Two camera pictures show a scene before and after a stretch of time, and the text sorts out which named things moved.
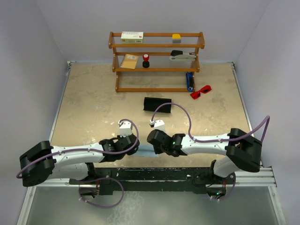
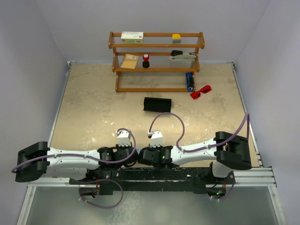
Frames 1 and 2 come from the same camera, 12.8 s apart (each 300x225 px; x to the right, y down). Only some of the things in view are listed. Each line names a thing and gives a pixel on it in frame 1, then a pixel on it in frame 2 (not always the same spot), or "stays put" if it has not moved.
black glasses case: x=151 y=104 stays put
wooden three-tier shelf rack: x=155 y=62 stays put
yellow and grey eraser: x=176 y=38 stays put
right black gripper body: x=160 y=150 to x=153 y=149
